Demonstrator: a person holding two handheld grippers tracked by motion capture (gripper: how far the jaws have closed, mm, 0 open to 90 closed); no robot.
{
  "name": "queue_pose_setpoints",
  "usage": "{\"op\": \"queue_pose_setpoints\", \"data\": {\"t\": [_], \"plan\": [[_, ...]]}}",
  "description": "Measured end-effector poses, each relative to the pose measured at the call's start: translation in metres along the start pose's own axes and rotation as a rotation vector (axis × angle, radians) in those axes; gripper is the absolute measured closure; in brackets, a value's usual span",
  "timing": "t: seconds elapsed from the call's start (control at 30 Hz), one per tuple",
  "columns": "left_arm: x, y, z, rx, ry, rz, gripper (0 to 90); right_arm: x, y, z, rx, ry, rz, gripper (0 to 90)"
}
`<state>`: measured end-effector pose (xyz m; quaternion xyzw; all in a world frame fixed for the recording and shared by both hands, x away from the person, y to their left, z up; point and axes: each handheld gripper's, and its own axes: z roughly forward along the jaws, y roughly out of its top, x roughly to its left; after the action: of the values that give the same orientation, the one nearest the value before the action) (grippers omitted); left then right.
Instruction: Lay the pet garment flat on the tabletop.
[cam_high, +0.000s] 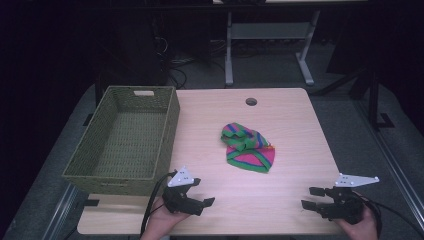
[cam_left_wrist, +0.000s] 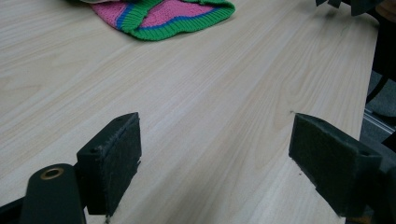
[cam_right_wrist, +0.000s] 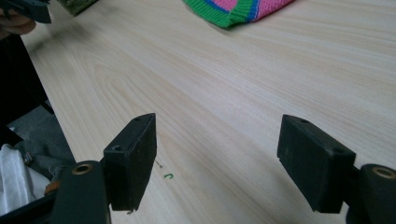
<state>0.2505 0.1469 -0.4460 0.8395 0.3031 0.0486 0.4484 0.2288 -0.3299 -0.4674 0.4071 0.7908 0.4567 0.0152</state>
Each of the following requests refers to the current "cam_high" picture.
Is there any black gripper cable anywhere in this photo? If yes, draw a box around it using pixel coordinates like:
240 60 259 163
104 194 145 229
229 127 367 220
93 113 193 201
358 192 424 238
139 171 178 238

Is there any green woven basket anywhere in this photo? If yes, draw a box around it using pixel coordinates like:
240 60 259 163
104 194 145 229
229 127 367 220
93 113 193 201
61 85 181 197

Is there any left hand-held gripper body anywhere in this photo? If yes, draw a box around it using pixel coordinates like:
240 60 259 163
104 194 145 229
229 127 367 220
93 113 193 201
161 165 205 217

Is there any striped pink green knit cloth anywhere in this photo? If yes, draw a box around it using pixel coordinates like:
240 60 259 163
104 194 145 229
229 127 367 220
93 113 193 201
220 122 276 174

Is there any bundle of floor cables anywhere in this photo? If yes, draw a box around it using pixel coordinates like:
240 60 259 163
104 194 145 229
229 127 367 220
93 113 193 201
153 34 231 90

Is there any person's right hand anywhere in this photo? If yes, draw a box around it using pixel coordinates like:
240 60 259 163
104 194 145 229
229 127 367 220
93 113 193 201
334 191 380 240

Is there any black stand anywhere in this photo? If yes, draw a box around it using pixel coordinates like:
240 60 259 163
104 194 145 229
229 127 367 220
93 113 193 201
311 68 396 132

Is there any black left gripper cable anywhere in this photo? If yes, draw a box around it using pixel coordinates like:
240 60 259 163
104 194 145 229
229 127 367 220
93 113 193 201
139 171 178 238

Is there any grey metal table frame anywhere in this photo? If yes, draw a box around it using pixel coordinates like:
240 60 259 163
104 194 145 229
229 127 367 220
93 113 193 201
224 9 322 88

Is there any person's left hand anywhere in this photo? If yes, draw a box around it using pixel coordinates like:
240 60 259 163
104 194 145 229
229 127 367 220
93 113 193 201
140 196 192 240

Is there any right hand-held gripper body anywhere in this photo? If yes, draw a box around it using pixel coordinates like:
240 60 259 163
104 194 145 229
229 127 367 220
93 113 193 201
319 172 381 225

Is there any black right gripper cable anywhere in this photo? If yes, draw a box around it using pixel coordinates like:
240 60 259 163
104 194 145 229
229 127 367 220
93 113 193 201
358 192 424 238

